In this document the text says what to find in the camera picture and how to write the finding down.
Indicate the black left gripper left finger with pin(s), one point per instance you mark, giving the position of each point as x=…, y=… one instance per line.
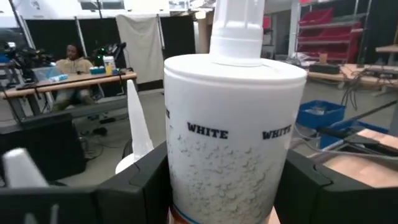
x=93, y=205

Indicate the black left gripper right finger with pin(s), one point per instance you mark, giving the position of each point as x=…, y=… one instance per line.
x=326, y=202

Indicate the black background robot arm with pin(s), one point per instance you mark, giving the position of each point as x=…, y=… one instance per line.
x=110, y=51
x=28, y=59

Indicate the background Lysol canister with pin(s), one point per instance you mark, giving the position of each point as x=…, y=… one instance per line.
x=109, y=63

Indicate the black cabinet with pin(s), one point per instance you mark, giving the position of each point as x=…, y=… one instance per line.
x=40, y=146

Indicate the blue crate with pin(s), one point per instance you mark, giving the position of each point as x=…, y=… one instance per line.
x=320, y=116

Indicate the wooden background table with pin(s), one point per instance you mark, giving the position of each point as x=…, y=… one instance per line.
x=93, y=81

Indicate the wooden workbench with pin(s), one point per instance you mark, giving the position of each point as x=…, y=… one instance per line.
x=357, y=76

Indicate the background blue tube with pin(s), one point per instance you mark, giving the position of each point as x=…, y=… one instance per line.
x=59, y=77

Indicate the black box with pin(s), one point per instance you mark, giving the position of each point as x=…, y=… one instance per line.
x=324, y=68

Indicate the teal box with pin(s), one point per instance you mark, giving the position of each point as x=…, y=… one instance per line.
x=97, y=70

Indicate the person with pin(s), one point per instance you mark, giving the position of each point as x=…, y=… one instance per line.
x=74, y=67

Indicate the background clear bin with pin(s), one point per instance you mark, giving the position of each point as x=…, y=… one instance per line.
x=46, y=73

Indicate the brown cup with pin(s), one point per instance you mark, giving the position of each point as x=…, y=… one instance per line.
x=323, y=58

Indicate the white curtain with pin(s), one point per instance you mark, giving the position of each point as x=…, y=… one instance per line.
x=140, y=46

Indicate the red shelf rack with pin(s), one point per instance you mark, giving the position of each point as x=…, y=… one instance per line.
x=326, y=31

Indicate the black table frame rail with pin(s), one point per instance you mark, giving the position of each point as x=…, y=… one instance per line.
x=357, y=138

